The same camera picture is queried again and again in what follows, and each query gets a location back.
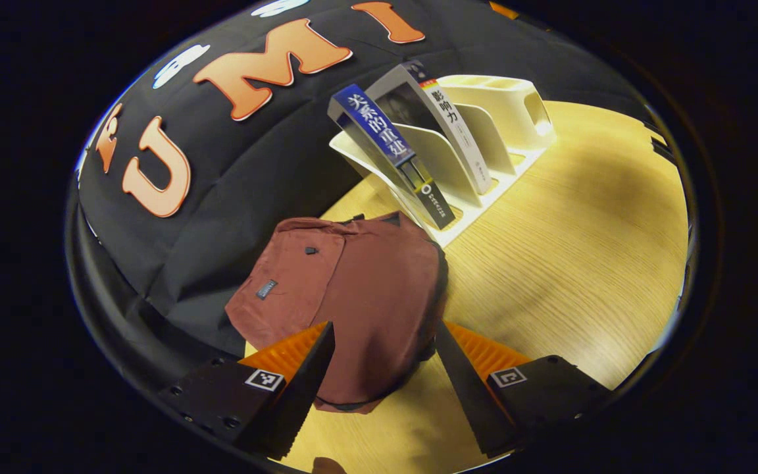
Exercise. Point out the blue cover book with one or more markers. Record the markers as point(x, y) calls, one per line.
point(379, 128)

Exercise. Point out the black backdrop cloth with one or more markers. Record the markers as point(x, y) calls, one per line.
point(234, 171)

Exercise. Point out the maroon schoolbag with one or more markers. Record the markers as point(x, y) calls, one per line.
point(366, 283)

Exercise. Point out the white bookshelf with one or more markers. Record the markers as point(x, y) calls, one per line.
point(504, 99)

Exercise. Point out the grey portrait cover book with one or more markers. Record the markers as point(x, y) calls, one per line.
point(451, 125)

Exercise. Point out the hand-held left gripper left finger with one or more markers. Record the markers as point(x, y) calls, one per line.
point(310, 382)

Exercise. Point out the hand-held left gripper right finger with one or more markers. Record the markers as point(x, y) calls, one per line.
point(468, 388)

